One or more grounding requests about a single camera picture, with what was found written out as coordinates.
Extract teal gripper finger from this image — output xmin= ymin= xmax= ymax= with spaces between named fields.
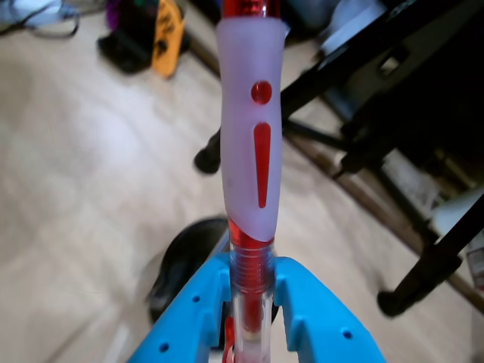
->
xmin=274 ymin=256 xmax=386 ymax=363
xmin=130 ymin=253 xmax=232 ymax=363

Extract red retractable pen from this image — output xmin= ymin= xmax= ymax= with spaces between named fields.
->
xmin=216 ymin=0 xmax=287 ymax=363

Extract black mesh pen holder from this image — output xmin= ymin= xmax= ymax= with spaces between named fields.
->
xmin=147 ymin=217 xmax=231 ymax=324

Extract black metal stand legs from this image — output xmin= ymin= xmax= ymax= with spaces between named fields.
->
xmin=194 ymin=0 xmax=484 ymax=318

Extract yellow black package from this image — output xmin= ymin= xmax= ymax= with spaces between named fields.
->
xmin=153 ymin=0 xmax=186 ymax=79

